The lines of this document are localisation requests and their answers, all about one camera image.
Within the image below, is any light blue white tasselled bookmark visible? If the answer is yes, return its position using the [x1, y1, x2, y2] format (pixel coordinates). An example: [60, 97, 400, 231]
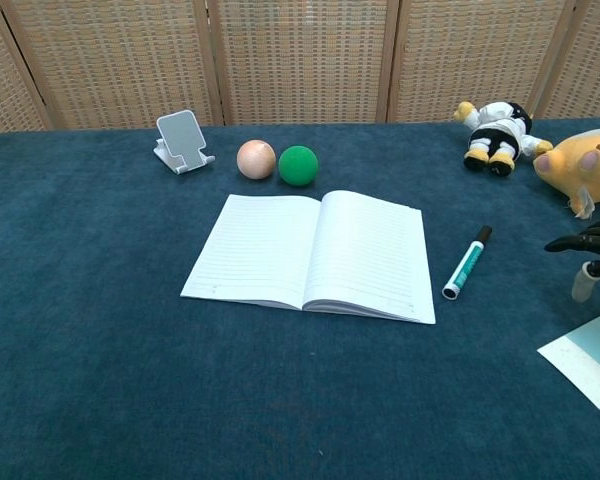
[536, 305, 600, 411]

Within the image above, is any lined white notebook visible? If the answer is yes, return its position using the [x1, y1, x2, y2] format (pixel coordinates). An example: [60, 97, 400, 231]
[179, 189, 437, 325]

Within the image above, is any yellow plush toy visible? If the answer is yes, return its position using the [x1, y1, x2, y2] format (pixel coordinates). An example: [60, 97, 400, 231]
[532, 122, 600, 220]

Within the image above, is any green white marker pen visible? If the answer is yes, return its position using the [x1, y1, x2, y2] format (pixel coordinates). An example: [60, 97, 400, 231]
[441, 225, 494, 301]

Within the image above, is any black white plush toy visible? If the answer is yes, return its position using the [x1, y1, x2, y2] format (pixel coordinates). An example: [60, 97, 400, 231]
[453, 100, 555, 177]

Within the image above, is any green ball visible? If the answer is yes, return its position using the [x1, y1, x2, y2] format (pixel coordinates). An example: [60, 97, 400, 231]
[277, 145, 320, 188]

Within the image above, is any woven rattan folding screen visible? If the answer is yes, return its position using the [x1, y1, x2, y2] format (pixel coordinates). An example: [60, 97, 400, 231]
[0, 0, 600, 135]

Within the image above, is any peach coloured ball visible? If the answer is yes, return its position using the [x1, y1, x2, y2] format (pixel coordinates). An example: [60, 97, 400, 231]
[236, 139, 277, 180]

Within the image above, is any white folding phone stand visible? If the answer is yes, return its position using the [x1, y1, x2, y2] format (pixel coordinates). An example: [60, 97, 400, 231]
[153, 109, 216, 176]

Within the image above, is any dark teal table cloth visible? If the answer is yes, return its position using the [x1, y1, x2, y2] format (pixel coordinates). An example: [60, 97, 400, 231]
[0, 117, 600, 480]

